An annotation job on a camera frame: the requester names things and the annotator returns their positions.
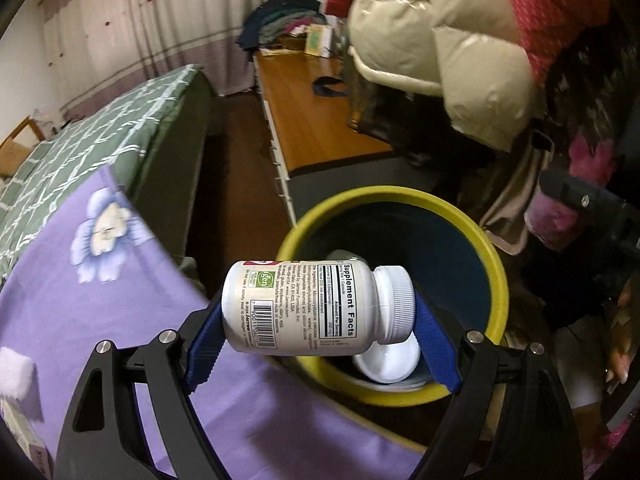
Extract pile of folded clothes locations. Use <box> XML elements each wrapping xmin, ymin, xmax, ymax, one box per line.
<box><xmin>237</xmin><ymin>0</ymin><xmax>326</xmax><ymax>53</ymax></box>

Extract person's right hand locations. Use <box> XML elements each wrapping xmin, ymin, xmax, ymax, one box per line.
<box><xmin>602</xmin><ymin>285</ymin><xmax>633</xmax><ymax>386</ymax></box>

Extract dark brown bag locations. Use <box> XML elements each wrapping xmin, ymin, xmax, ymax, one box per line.
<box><xmin>347</xmin><ymin>77</ymin><xmax>451</xmax><ymax>166</ymax></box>

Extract cream puffer jacket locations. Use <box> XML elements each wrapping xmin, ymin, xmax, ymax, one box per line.
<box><xmin>347</xmin><ymin>0</ymin><xmax>548</xmax><ymax>153</ymax></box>

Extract white fluffy tissue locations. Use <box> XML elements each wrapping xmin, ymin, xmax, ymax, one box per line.
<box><xmin>0</xmin><ymin>347</ymin><xmax>36</xmax><ymax>401</ymax></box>

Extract wooden desk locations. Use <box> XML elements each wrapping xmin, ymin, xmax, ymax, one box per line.
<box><xmin>252</xmin><ymin>51</ymin><xmax>396</xmax><ymax>226</ymax></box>

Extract white plastic cup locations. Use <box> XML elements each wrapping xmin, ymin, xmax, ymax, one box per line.
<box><xmin>351</xmin><ymin>335</ymin><xmax>422</xmax><ymax>386</ymax></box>

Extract small printed cardboard box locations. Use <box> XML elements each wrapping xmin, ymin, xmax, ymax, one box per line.
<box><xmin>0</xmin><ymin>395</ymin><xmax>53</xmax><ymax>480</ymax></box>

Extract pink striped curtain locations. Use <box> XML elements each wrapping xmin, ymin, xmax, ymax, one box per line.
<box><xmin>37</xmin><ymin>0</ymin><xmax>331</xmax><ymax>121</ymax></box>

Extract white supplement bottle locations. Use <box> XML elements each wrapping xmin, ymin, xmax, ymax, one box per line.
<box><xmin>221</xmin><ymin>260</ymin><xmax>416</xmax><ymax>357</ymax></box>

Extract bed with green quilt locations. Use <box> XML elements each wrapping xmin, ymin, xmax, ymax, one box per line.
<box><xmin>0</xmin><ymin>67</ymin><xmax>203</xmax><ymax>291</ymax></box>

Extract wooden chair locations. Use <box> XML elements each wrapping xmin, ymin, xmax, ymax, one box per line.
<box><xmin>0</xmin><ymin>116</ymin><xmax>49</xmax><ymax>181</ymax></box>

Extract beige bag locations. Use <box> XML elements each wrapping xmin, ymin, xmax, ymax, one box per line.
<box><xmin>477</xmin><ymin>130</ymin><xmax>556</xmax><ymax>256</ymax></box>

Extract yellow rimmed trash bin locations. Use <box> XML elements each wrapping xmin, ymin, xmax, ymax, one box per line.
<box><xmin>276</xmin><ymin>186</ymin><xmax>510</xmax><ymax>456</ymax></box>

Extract pale green box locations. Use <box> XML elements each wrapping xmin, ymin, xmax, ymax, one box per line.
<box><xmin>304</xmin><ymin>25</ymin><xmax>333</xmax><ymax>57</ymax></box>

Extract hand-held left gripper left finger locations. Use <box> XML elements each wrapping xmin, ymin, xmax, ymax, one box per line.
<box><xmin>52</xmin><ymin>290</ymin><xmax>238</xmax><ymax>480</ymax></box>

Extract red quilted jacket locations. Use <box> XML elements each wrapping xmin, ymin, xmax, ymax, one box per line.
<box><xmin>495</xmin><ymin>0</ymin><xmax>613</xmax><ymax>86</ymax></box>

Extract purple floral tablecloth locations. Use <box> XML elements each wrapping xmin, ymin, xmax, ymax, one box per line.
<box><xmin>0</xmin><ymin>167</ymin><xmax>426</xmax><ymax>480</ymax></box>

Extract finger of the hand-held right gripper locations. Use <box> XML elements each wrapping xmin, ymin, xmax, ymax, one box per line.
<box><xmin>540</xmin><ymin>169</ymin><xmax>640</xmax><ymax>251</ymax></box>

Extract person's pink fleece clothing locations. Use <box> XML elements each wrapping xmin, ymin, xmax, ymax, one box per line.
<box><xmin>525</xmin><ymin>135</ymin><xmax>617</xmax><ymax>252</ymax></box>

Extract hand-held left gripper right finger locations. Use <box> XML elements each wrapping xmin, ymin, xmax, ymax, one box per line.
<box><xmin>407</xmin><ymin>290</ymin><xmax>583</xmax><ymax>480</ymax></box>

